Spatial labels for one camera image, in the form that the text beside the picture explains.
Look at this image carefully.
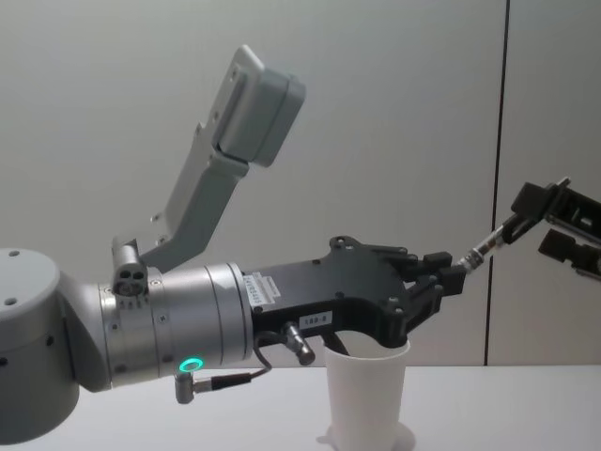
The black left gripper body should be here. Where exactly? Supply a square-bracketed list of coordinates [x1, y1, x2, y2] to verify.
[240, 236, 417, 350]

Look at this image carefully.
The thin silver black rod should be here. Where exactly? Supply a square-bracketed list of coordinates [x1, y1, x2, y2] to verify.
[459, 176, 572, 276]

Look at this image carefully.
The white paper cup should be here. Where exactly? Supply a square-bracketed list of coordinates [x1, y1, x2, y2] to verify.
[323, 338, 412, 451]

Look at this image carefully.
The white table cloth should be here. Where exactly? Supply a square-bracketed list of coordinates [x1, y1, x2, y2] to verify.
[69, 364, 601, 451]

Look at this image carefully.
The white plastic cup stand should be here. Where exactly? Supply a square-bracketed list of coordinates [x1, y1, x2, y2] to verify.
[316, 412, 419, 451]

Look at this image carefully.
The thin dark gripper cable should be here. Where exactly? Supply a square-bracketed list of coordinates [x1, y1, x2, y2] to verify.
[174, 322, 316, 405]

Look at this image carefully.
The plain pale wall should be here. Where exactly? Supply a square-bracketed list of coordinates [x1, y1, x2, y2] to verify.
[0, 0, 601, 370]

